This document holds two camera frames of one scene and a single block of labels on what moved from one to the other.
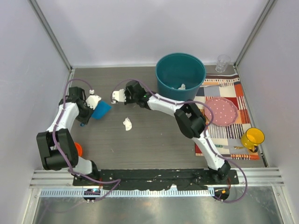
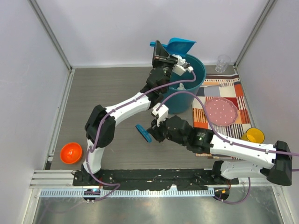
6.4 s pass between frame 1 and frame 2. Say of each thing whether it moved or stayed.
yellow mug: stayed
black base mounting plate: stayed
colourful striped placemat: stayed
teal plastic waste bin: stayed
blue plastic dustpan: moved
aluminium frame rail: stayed
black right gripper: moved
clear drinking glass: stayed
